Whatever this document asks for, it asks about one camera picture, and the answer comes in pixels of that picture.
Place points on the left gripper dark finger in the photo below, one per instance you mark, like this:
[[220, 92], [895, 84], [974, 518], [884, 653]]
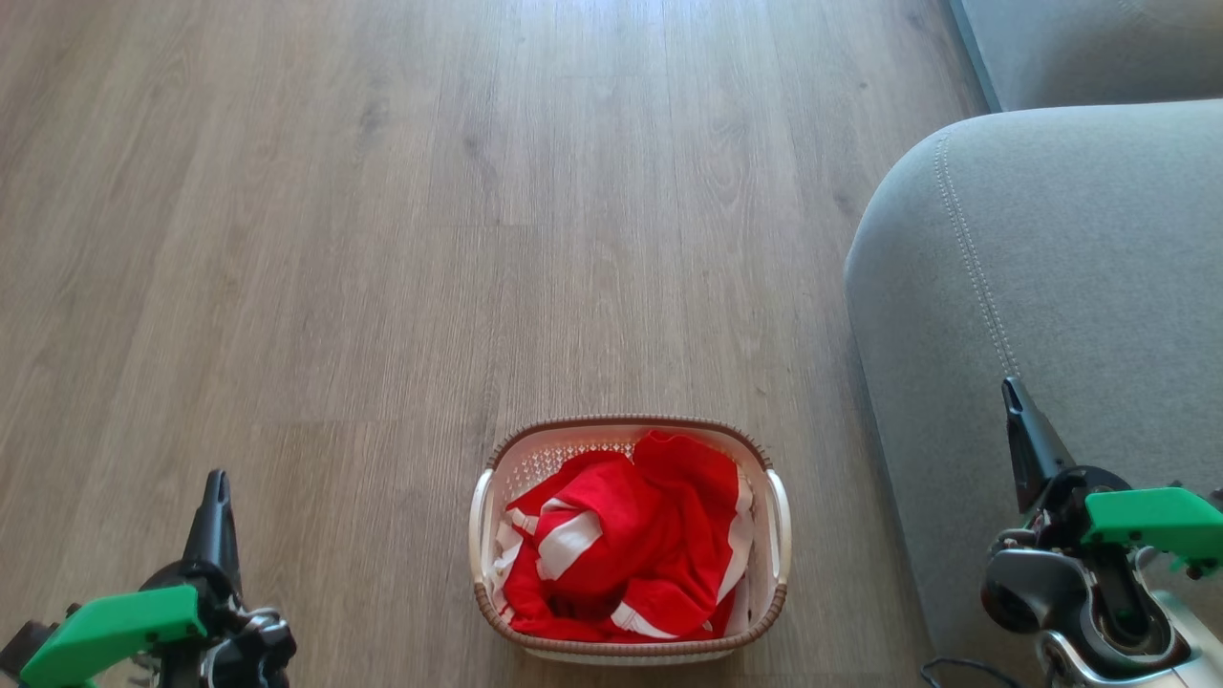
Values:
[[214, 535]]

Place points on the red and white garment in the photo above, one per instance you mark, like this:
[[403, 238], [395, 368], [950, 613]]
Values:
[[650, 535]]

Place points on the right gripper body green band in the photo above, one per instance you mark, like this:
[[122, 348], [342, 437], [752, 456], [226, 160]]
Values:
[[1151, 521]]

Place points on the white laundry basket brown rim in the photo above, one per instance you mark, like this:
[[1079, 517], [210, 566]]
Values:
[[535, 463]]

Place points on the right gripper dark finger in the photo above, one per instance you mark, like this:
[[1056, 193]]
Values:
[[1030, 444]]

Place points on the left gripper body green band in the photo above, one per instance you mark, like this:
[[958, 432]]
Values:
[[115, 626]]

